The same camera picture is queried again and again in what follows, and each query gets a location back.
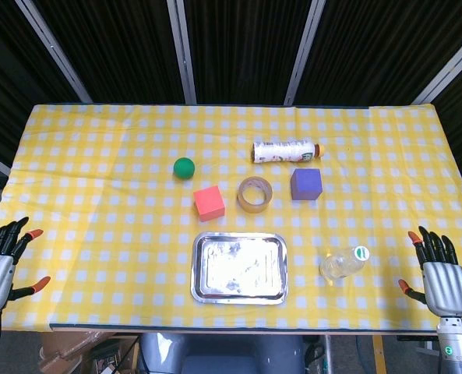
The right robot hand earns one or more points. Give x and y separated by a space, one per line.
445 280

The transparent plastic bottle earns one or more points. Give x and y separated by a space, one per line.
343 265

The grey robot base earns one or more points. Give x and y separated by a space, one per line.
221 352

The white labelled drink bottle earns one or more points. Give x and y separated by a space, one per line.
285 152

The silver metal tray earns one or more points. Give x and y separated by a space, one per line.
239 268

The cardboard box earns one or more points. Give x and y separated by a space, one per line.
69 350

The yellow checkered tablecloth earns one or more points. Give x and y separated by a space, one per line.
137 241

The purple foam cube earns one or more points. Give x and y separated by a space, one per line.
306 184

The clear tape roll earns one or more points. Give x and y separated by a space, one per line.
254 195

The green ball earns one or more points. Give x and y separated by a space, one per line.
184 168

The red foam cube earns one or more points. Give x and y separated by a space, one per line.
209 203

